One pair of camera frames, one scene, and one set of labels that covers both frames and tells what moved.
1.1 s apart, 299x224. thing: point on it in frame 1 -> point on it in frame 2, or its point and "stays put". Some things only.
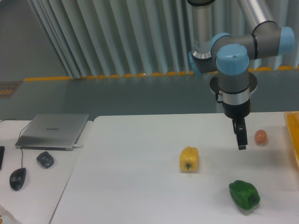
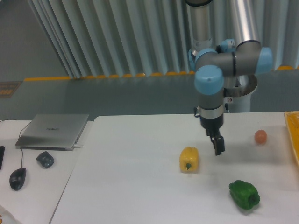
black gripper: (238, 113) -> (212, 126)
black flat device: (2, 153) stays put
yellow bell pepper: (188, 159) stays put
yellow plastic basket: (292, 119) stays put
